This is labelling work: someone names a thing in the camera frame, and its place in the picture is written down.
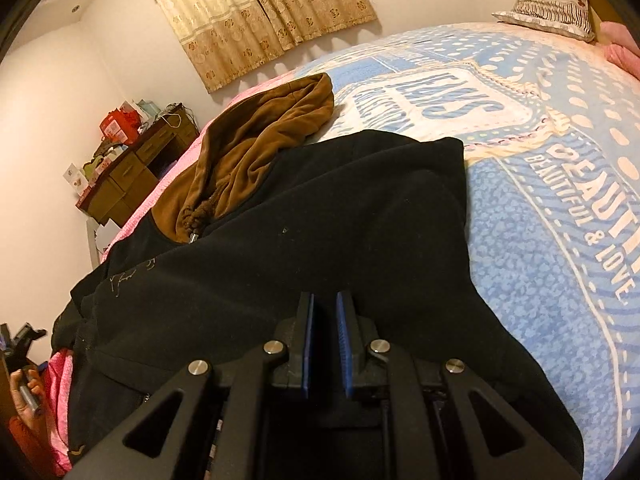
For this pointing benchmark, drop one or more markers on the pale blue bag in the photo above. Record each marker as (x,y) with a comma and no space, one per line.
(147,110)

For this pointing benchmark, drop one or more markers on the black hoodie with brown hood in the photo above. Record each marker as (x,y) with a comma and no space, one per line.
(300,230)

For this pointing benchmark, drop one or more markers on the pink cloth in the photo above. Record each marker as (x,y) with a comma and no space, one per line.
(620,47)

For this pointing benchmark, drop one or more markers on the patterned pillow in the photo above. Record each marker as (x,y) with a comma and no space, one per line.
(550,12)

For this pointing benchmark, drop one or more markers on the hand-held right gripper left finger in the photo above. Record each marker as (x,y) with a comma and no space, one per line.
(307,350)

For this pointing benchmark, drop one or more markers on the blue printed blanket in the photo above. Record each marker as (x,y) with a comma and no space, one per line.
(525,200)

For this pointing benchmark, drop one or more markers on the pink bed sheet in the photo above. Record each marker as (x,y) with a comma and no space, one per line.
(165,175)

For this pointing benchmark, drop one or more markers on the beige patterned curtain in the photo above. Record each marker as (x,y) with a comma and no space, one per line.
(250,15)

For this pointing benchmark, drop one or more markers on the red gift box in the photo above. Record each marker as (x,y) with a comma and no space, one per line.
(119,126)

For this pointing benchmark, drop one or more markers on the person's left forearm red sleeve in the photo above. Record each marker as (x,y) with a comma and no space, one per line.
(25,442)

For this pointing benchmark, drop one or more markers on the white card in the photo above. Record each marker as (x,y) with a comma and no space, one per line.
(75,177)

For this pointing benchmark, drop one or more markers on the brown wooden desk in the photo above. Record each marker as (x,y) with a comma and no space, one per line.
(135,165)

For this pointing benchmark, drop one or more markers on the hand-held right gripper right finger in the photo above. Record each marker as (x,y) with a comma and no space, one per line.
(345,350)

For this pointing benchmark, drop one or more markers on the white printed bag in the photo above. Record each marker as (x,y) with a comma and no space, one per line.
(97,240)

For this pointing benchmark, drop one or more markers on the person's left hand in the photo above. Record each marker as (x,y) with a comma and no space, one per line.
(22,402)

